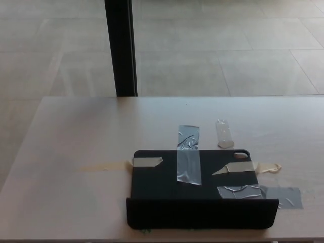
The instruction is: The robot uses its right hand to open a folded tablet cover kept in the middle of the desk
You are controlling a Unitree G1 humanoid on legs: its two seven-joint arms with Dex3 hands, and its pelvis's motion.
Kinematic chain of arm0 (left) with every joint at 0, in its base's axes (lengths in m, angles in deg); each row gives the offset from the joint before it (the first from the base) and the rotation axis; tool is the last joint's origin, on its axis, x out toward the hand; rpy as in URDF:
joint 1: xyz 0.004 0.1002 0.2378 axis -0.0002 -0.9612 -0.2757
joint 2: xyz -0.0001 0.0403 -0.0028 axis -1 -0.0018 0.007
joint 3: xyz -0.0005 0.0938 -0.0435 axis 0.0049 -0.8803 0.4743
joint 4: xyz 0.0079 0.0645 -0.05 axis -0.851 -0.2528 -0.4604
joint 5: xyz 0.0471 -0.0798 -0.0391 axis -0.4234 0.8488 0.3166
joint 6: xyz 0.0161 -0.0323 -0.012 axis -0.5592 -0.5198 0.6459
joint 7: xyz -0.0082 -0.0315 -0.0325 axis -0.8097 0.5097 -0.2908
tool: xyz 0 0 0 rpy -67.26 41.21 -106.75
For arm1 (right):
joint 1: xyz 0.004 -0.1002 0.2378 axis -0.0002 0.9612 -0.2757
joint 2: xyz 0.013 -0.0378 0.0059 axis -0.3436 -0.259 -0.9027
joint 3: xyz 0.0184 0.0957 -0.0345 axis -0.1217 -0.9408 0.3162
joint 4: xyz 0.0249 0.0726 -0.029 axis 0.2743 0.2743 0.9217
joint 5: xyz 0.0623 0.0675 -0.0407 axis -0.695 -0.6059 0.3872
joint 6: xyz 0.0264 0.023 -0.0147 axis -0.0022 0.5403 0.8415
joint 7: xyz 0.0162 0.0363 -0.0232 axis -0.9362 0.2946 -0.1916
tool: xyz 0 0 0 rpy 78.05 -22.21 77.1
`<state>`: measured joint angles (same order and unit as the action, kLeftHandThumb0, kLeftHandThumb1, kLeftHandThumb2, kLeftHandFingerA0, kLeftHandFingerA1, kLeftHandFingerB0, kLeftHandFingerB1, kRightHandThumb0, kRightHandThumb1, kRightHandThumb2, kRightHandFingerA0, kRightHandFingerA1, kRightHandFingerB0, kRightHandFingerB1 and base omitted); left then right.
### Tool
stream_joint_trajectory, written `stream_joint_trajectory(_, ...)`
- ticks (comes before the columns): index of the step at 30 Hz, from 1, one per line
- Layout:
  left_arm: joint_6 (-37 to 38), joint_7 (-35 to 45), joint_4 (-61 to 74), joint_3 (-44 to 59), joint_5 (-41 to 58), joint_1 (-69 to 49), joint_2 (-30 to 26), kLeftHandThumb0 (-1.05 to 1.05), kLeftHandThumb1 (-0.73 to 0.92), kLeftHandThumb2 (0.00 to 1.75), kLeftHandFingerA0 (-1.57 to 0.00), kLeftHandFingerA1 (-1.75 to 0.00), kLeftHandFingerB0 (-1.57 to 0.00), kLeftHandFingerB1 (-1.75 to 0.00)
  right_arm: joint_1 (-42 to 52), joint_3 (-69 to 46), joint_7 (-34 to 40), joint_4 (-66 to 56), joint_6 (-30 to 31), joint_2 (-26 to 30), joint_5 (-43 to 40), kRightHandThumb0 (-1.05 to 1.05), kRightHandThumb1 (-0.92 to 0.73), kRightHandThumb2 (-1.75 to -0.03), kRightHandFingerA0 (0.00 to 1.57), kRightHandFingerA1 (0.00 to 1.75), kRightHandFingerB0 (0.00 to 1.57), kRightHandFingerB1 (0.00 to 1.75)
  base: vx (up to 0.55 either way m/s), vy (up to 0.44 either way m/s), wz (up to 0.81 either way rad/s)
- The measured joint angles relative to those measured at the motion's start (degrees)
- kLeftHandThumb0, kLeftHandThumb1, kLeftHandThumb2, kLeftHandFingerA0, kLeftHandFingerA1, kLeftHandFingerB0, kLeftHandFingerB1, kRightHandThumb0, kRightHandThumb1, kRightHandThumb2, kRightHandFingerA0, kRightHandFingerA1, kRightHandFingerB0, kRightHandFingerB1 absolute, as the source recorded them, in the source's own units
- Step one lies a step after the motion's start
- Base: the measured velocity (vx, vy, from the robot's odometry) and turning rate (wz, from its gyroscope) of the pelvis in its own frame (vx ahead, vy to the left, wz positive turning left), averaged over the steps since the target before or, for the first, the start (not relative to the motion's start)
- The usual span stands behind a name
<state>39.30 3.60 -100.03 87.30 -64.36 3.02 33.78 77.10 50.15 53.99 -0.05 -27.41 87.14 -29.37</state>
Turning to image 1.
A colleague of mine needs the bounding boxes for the black folding tablet cover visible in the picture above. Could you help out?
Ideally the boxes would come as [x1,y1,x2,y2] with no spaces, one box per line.
[126,149,279,230]

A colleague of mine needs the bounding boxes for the beige masking tape long strip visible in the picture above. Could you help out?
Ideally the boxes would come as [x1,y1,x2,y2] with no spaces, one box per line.
[77,156,164,173]

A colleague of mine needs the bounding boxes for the long grey duct tape strip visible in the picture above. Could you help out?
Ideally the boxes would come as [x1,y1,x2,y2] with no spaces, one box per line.
[176,125,201,186]

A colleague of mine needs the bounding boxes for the black window frame post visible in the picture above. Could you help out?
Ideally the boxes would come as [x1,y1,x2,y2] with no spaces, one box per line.
[104,0,139,97]

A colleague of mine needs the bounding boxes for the wide grey duct tape strip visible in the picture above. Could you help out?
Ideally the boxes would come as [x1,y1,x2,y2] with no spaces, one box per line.
[217,184,304,210]

